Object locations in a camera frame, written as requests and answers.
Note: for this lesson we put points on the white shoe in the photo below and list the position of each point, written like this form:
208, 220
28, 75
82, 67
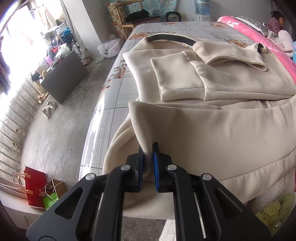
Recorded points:
46, 112
51, 105

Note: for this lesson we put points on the metal window railing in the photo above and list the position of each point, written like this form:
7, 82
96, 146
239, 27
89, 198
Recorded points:
13, 109

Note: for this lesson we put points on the white fluffy blanket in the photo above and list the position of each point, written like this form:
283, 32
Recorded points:
169, 231

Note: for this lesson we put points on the red gift bag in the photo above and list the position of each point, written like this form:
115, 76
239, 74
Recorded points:
35, 187

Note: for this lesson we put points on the pink floral blanket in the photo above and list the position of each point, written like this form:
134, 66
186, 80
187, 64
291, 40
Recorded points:
254, 34

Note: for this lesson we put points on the dark grey cabinet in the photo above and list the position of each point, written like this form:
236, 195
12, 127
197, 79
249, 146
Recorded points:
64, 76

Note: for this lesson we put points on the white plastic bag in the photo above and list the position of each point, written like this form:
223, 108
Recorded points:
109, 48

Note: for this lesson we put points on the brown paper bag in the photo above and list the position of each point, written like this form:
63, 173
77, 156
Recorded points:
60, 187

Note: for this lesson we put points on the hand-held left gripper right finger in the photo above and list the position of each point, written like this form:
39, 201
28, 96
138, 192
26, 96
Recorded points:
156, 166

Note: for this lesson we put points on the black round fan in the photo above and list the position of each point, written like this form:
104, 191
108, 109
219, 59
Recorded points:
173, 17

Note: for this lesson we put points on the green paper bag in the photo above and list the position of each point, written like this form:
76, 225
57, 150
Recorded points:
50, 201

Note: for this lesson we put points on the beige shoes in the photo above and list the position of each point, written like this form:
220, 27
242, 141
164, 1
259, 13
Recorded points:
42, 97

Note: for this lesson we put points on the grey lace pillow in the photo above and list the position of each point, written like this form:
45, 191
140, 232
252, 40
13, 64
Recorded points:
251, 24

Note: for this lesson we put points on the wooden chair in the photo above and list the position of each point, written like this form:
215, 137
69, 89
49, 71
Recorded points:
138, 22

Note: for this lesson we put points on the spoked wheel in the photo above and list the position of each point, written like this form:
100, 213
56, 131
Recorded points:
76, 47

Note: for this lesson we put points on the black cloth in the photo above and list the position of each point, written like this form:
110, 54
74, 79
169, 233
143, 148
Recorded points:
138, 15

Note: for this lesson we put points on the turquoise printed cloth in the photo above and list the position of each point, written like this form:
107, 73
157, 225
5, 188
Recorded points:
294, 51

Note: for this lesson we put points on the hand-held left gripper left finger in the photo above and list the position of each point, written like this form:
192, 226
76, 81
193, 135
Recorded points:
136, 166

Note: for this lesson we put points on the blue water bottle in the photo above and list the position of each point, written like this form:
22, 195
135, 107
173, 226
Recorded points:
201, 7

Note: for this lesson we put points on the pile of clothes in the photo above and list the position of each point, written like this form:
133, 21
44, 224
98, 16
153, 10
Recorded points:
57, 45

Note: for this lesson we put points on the beige zip jacket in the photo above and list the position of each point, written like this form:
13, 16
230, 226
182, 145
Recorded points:
208, 129

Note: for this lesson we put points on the green fluffy cloth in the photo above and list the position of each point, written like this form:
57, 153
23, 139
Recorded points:
272, 213

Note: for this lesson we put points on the floral wall cloth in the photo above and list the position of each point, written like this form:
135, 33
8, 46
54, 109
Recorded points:
157, 7

